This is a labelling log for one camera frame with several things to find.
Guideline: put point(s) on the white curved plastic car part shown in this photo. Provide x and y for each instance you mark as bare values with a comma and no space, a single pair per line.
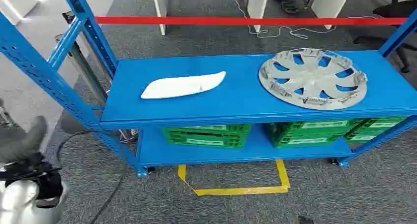
182,85

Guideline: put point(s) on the steel stanchion post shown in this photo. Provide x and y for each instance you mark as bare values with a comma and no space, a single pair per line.
86,71
69,17

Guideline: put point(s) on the green plastic crate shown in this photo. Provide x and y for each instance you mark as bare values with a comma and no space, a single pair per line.
205,138
309,133
374,128

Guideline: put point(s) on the white desk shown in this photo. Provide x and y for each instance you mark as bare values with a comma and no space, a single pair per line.
330,5
159,10

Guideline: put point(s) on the blue metal shelf rack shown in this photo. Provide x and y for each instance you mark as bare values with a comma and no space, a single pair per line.
228,102

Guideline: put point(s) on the yellow floor tape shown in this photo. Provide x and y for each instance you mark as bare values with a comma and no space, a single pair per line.
241,191

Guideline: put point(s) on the silver wheel hubcap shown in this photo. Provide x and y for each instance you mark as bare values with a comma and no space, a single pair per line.
309,82

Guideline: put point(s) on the black office chair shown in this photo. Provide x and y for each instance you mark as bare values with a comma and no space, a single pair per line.
396,9

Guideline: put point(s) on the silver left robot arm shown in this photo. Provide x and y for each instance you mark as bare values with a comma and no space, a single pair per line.
19,199

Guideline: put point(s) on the chrome metal base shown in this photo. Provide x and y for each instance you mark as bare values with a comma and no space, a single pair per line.
127,136

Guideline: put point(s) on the person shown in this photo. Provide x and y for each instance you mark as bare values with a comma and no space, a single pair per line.
289,5

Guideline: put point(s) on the red barrier belt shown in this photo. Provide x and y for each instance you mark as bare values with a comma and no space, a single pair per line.
228,20

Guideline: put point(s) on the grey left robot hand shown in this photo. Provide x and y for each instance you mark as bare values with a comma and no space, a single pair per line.
24,142

